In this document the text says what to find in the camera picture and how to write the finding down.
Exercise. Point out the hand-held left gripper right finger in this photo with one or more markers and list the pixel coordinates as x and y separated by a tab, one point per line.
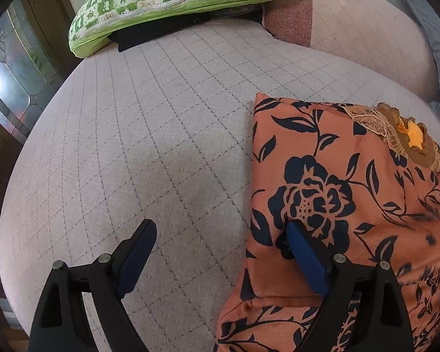
308	253

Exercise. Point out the black folded cloth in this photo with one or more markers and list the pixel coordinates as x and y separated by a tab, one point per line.
150	33

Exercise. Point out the orange floral garment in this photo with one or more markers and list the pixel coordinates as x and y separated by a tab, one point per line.
315	154

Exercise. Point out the reddish brown textured cushion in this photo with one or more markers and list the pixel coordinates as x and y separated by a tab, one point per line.
289	11

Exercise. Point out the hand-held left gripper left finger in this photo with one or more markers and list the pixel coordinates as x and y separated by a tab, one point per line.
130	271

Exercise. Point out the glass panel wooden door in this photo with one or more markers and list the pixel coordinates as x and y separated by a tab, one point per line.
11	62

